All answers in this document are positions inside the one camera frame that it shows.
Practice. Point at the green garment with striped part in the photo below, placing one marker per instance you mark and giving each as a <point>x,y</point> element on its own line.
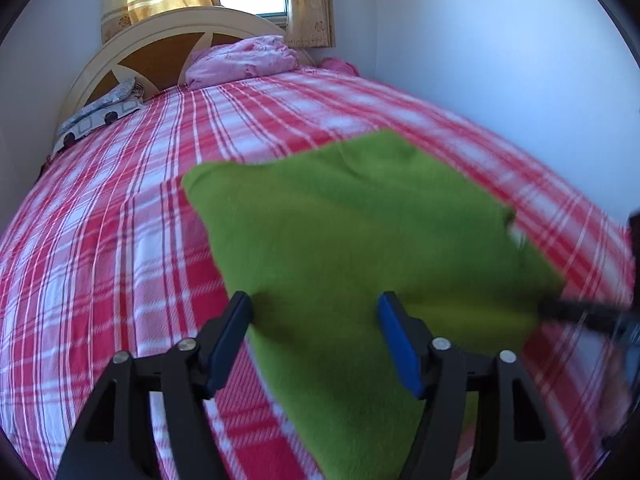
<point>350,235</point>

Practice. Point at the pink pillow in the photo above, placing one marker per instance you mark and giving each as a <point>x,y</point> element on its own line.
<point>240,60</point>

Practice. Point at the pink cloth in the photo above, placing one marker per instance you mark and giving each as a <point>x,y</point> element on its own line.
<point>340,66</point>

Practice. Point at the bed with red plaid cover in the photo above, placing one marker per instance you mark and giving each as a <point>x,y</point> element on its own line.
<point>125,210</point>

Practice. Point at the grey patterned pillow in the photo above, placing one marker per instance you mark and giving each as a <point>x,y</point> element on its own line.
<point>100,110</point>

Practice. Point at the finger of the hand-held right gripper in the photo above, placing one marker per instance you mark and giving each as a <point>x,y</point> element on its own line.
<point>575,310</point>

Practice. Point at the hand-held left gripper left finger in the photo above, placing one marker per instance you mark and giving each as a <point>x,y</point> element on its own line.
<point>227,345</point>

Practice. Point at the cream wooden arched headboard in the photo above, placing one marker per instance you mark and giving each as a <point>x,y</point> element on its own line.
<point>165,25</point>

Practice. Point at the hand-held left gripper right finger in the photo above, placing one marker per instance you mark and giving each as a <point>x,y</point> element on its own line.
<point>400,345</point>

